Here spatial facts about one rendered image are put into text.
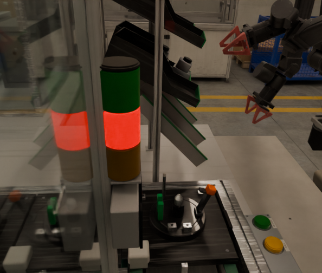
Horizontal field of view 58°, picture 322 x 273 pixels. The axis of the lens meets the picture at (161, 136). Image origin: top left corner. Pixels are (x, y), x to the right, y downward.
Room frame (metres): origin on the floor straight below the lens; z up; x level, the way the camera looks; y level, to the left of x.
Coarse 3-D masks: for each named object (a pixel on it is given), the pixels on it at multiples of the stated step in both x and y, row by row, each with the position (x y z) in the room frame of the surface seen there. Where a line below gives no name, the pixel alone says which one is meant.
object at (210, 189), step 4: (208, 184) 0.55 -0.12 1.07; (200, 188) 0.54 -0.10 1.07; (204, 188) 0.55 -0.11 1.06; (208, 188) 0.54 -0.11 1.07; (212, 188) 0.54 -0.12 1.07; (204, 192) 0.54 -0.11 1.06; (208, 192) 0.53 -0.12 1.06; (212, 192) 0.53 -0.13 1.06; (204, 196) 0.54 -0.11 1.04; (208, 196) 0.54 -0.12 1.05; (200, 200) 0.55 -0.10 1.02; (204, 200) 0.54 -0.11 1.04; (200, 204) 0.54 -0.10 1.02; (204, 204) 0.54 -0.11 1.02; (196, 208) 0.54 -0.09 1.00; (200, 208) 0.53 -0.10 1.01
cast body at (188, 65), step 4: (184, 56) 0.96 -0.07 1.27; (180, 60) 0.94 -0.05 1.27; (184, 60) 0.95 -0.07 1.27; (188, 60) 0.94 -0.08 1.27; (176, 64) 0.94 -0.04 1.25; (180, 64) 0.94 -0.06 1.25; (184, 64) 0.94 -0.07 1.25; (188, 64) 0.93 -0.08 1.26; (172, 68) 0.94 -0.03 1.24; (176, 68) 0.94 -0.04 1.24; (180, 68) 0.94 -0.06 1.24; (184, 68) 0.94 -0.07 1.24; (188, 68) 0.93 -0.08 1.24; (176, 72) 0.94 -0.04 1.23; (180, 72) 0.94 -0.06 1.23; (184, 72) 0.94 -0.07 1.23; (188, 72) 0.96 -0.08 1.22; (184, 76) 0.93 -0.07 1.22; (188, 76) 0.93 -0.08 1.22
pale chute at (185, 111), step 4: (140, 80) 0.91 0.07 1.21; (140, 84) 0.91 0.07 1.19; (164, 92) 1.03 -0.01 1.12; (168, 96) 1.03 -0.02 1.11; (172, 96) 1.03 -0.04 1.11; (172, 100) 1.03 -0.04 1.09; (176, 100) 1.02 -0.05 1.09; (176, 104) 1.02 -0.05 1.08; (180, 104) 1.02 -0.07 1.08; (180, 108) 1.02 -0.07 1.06; (184, 108) 1.02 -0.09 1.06; (184, 112) 1.02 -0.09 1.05; (188, 112) 1.02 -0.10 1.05; (188, 116) 1.02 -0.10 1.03; (192, 116) 1.02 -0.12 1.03; (192, 120) 1.02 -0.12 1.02; (196, 120) 1.02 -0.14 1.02
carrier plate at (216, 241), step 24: (144, 192) 0.64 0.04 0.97; (168, 192) 0.64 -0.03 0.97; (192, 192) 0.64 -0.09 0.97; (144, 216) 0.54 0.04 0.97; (216, 216) 0.55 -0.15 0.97; (168, 240) 0.47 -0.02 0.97; (192, 240) 0.47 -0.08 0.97; (216, 240) 0.47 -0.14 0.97; (168, 264) 0.41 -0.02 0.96; (192, 264) 0.42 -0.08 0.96; (216, 264) 0.42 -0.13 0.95
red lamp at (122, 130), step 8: (104, 112) 0.32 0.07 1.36; (128, 112) 0.32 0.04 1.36; (136, 112) 0.32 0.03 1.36; (104, 120) 0.32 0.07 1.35; (112, 120) 0.31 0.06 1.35; (120, 120) 0.31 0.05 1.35; (128, 120) 0.31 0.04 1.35; (136, 120) 0.32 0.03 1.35; (104, 128) 0.32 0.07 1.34; (112, 128) 0.31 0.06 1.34; (120, 128) 0.31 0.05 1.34; (128, 128) 0.31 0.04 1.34; (136, 128) 0.32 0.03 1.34; (112, 136) 0.31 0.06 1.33; (120, 136) 0.31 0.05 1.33; (128, 136) 0.31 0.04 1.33; (136, 136) 0.32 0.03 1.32; (112, 144) 0.31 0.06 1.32; (120, 144) 0.31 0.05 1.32; (128, 144) 0.31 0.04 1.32; (136, 144) 0.32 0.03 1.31
